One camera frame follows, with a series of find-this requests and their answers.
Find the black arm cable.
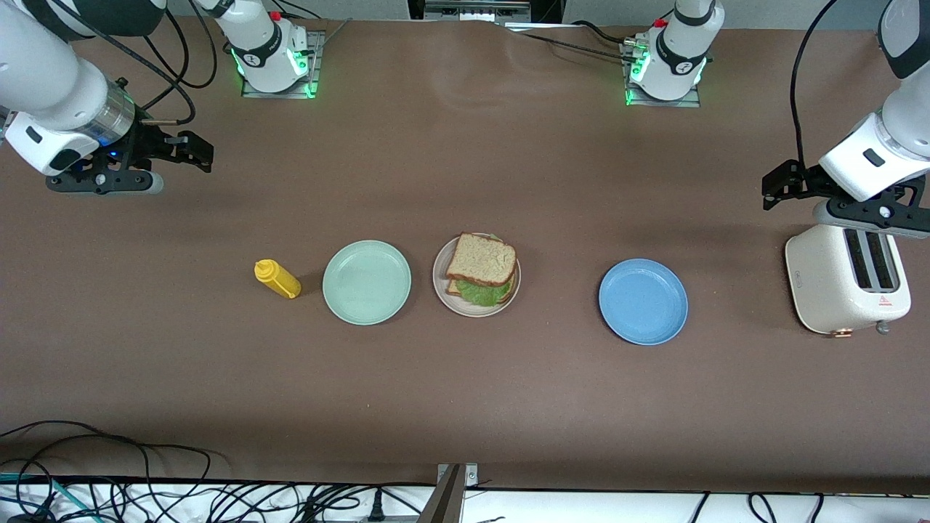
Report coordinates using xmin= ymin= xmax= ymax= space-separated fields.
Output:
xmin=790 ymin=0 xmax=840 ymax=169
xmin=44 ymin=0 xmax=219 ymax=128

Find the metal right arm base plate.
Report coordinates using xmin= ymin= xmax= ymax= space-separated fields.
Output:
xmin=240 ymin=29 xmax=326 ymax=100

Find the black braided cable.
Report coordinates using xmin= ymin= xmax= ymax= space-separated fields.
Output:
xmin=501 ymin=20 xmax=636 ymax=65

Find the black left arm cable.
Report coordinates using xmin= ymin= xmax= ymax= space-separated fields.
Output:
xmin=790 ymin=0 xmax=840 ymax=169

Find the brown bread slice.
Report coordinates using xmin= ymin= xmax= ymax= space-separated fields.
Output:
xmin=445 ymin=232 xmax=519 ymax=287
xmin=445 ymin=279 xmax=518 ymax=305

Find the teal cable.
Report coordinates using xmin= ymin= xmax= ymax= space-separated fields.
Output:
xmin=0 ymin=472 xmax=99 ymax=523

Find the tangled black cable bundle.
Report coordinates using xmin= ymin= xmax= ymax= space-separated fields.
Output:
xmin=109 ymin=479 xmax=437 ymax=523

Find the grey metal bracket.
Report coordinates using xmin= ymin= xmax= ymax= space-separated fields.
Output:
xmin=414 ymin=463 xmax=480 ymax=523

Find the blue plate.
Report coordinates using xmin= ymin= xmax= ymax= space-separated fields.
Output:
xmin=598 ymin=259 xmax=690 ymax=346

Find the green plate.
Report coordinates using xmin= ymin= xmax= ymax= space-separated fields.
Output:
xmin=322 ymin=240 xmax=413 ymax=326

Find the long looping black cable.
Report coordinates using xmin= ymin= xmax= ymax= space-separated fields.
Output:
xmin=0 ymin=420 xmax=213 ymax=502

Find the green lettuce leaf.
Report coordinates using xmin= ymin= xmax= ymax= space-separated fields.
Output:
xmin=454 ymin=232 xmax=514 ymax=307

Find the white toaster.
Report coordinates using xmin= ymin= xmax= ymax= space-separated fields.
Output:
xmin=784 ymin=222 xmax=913 ymax=337

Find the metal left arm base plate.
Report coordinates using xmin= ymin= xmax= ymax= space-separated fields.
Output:
xmin=619 ymin=40 xmax=703 ymax=109

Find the yellow mustard squeeze bottle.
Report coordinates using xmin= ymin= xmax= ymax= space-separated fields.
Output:
xmin=254 ymin=259 xmax=302 ymax=299

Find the black device with metal rail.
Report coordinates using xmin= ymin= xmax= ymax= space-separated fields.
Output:
xmin=407 ymin=0 xmax=564 ymax=24

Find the beige plate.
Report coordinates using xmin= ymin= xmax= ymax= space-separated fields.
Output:
xmin=432 ymin=232 xmax=522 ymax=319

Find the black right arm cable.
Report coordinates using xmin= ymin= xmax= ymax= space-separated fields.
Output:
xmin=44 ymin=0 xmax=219 ymax=128

